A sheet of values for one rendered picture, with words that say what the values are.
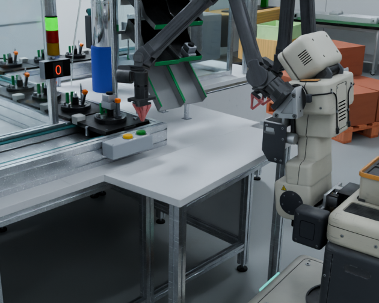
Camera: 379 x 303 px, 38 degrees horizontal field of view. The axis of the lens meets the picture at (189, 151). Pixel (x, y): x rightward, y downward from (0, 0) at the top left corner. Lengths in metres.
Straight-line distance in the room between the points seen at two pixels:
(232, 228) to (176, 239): 1.15
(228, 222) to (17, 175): 1.47
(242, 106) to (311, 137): 1.77
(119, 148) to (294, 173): 0.69
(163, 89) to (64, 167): 0.69
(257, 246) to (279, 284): 0.87
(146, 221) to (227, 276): 0.85
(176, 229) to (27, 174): 0.56
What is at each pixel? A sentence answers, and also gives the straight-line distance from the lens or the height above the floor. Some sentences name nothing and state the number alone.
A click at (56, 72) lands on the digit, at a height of 1.19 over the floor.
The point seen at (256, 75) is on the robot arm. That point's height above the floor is 1.26.
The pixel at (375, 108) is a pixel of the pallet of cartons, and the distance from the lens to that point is 5.55.
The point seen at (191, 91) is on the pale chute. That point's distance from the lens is 2.66.
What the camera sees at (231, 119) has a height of 0.86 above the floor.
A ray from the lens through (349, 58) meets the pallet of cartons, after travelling 6.03.
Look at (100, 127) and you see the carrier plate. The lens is 2.33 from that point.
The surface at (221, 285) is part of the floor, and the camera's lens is 3.01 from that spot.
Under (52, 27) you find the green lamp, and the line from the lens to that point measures 2.30.
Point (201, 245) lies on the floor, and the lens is 3.36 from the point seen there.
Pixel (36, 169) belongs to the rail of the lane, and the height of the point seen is 0.92.
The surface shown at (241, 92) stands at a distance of 3.87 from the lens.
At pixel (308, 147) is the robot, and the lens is 2.19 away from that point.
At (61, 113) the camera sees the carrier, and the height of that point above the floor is 0.97.
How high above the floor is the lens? 1.67
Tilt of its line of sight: 20 degrees down
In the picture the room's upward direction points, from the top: 1 degrees clockwise
